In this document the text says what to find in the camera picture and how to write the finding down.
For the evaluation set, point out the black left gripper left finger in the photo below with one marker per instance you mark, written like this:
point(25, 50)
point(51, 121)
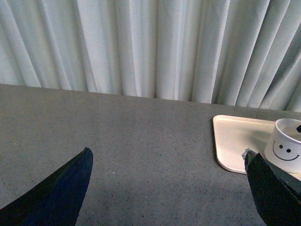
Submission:
point(55, 201)

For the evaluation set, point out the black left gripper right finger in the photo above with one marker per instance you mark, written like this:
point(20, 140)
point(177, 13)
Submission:
point(276, 193)

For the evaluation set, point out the white smiley mug black handle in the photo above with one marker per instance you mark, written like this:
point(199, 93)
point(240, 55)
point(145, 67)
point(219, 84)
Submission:
point(283, 148)

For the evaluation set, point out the beige rectangular plastic tray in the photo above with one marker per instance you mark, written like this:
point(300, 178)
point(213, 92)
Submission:
point(235, 134)

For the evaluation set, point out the white pleated curtain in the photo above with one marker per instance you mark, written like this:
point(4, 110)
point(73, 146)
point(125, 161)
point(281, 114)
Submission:
point(231, 52)

